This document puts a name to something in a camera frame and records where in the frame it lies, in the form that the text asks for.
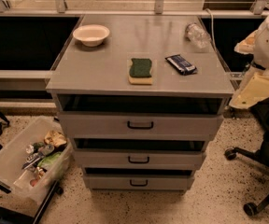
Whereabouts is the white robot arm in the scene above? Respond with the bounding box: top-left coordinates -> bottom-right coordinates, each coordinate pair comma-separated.
229,15 -> 269,109

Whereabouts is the grey drawer cabinet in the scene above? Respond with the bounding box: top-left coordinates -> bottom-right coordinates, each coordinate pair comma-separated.
47,15 -> 234,190

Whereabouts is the top grey drawer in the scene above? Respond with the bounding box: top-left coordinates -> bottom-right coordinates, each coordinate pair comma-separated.
58,112 -> 223,141

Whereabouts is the grey drawer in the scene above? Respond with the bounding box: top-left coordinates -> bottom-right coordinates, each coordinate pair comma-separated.
74,151 -> 205,170
58,112 -> 223,141
83,175 -> 194,190

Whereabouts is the middle grey drawer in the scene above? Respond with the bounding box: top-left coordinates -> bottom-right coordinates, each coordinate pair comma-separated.
74,151 -> 205,170

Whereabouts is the bottom grey drawer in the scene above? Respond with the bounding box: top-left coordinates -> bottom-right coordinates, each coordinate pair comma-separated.
83,175 -> 194,190

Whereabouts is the green yellow sponge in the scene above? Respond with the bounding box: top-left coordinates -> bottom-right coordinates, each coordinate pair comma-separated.
128,58 -> 153,85

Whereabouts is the dark blue snack packet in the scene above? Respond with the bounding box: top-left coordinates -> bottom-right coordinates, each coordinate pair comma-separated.
165,54 -> 197,76

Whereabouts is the white ceramic bowl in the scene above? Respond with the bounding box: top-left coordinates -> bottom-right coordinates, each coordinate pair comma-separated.
73,24 -> 110,47

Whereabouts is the crumpled tan snack bag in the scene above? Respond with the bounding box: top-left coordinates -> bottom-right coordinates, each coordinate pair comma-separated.
44,130 -> 67,147

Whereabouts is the clear plastic bottle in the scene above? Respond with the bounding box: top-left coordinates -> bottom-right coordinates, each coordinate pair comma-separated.
185,22 -> 210,49

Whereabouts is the black dish brush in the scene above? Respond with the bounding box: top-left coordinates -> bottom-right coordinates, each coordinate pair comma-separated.
22,145 -> 54,170

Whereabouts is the green snack bag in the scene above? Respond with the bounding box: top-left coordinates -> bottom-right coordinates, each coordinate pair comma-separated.
37,152 -> 61,170

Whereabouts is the clear plastic storage bin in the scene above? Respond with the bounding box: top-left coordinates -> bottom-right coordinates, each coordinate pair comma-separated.
0,117 -> 72,203

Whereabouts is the white cable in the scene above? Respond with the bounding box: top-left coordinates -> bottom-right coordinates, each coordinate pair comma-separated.
204,7 -> 218,51

